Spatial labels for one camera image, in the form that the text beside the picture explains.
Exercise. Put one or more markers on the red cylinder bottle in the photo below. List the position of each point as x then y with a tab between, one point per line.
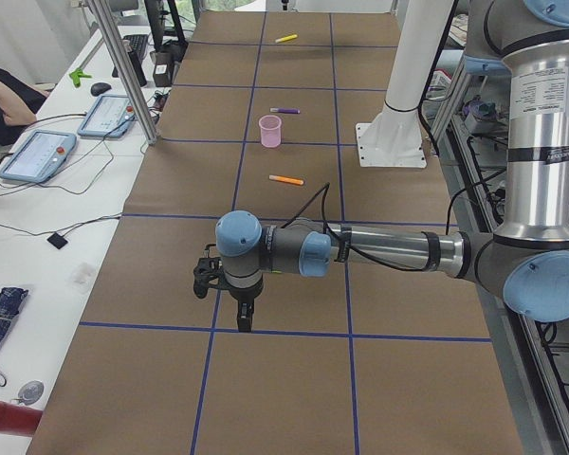
18	420

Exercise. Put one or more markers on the orange highlighter pen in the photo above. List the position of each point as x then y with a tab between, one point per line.
286	180

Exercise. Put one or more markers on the folded blue umbrella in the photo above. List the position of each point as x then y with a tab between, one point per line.
11	300

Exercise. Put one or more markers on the purple marker pen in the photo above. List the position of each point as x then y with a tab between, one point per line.
281	110

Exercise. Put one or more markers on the far grey teach pendant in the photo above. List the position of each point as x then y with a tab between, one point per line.
109	117

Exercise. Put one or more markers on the green plastic clamp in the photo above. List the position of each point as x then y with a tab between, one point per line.
77	75

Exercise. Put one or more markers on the round silver metal disc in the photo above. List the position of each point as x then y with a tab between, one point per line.
31	392

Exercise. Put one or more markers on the yellow highlighter pen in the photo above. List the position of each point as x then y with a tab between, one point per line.
286	38

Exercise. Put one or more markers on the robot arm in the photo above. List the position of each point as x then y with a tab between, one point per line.
524	262

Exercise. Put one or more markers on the black keyboard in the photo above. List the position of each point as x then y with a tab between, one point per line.
138	43

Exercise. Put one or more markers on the person in black shirt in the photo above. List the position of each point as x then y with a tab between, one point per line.
19	104

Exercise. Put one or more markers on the pink mesh pen holder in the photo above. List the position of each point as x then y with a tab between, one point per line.
270	130

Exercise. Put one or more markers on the dark cardboard box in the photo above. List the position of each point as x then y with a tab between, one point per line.
166	63

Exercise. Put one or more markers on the black computer mouse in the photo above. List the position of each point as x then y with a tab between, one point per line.
99	88

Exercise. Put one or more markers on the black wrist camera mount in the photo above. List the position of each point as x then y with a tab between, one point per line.
208	273

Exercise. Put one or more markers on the grey teach pendant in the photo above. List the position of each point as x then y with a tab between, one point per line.
109	117
42	154

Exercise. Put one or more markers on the clear plastic wrapper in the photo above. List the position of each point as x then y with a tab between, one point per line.
83	277

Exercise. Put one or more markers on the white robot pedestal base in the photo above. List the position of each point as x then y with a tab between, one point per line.
393	139

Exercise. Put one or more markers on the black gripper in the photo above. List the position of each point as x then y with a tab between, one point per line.
243	294

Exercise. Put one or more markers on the near grey teach pendant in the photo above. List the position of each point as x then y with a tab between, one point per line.
42	154

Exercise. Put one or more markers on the aluminium frame post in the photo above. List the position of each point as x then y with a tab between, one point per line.
128	77

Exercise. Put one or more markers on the small black box device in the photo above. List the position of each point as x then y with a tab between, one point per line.
57	240

